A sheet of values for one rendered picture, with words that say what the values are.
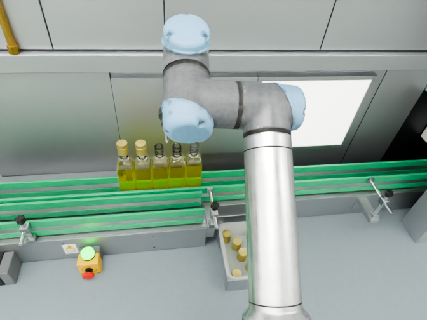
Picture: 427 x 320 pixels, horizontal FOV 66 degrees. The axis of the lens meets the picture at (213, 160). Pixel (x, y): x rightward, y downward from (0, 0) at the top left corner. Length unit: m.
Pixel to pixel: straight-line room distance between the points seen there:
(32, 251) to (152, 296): 0.43
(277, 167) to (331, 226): 1.03
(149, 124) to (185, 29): 0.69
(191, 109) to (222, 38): 0.62
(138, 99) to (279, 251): 0.78
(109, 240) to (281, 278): 0.84
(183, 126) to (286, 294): 0.27
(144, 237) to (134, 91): 0.51
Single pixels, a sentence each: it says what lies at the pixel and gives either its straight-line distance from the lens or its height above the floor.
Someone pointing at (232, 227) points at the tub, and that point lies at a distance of 1.28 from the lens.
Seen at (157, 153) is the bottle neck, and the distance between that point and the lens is 1.09.
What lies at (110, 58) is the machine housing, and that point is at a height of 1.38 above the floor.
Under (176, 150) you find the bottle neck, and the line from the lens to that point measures 1.08.
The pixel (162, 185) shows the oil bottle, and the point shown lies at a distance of 1.19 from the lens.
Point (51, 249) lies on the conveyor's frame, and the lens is 1.30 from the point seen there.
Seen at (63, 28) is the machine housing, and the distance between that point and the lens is 1.07.
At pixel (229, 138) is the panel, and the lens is 1.26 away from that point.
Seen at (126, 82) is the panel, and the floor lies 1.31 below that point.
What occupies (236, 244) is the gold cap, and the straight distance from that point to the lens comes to 1.25.
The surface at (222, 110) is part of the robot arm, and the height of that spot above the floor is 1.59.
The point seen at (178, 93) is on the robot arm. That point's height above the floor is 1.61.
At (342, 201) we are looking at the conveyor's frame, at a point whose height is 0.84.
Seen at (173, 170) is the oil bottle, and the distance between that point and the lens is 1.13.
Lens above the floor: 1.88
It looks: 45 degrees down
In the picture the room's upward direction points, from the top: 6 degrees clockwise
